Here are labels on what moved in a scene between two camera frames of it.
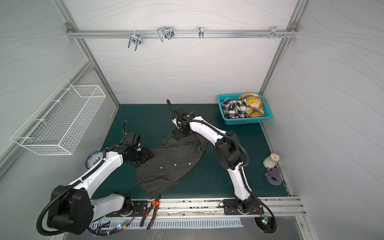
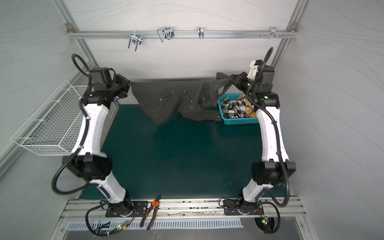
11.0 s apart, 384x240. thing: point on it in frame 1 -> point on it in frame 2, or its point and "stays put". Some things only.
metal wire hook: [166, 31] stays put
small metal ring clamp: [201, 33] stays put
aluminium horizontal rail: [182, 33] stays put
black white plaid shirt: [234, 109] stays put
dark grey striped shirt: [171, 160] -> [162, 100]
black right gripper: [182, 132] -> [238, 79]
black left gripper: [148, 154] -> [124, 82]
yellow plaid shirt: [254, 106] stays put
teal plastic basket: [245, 120] stays put
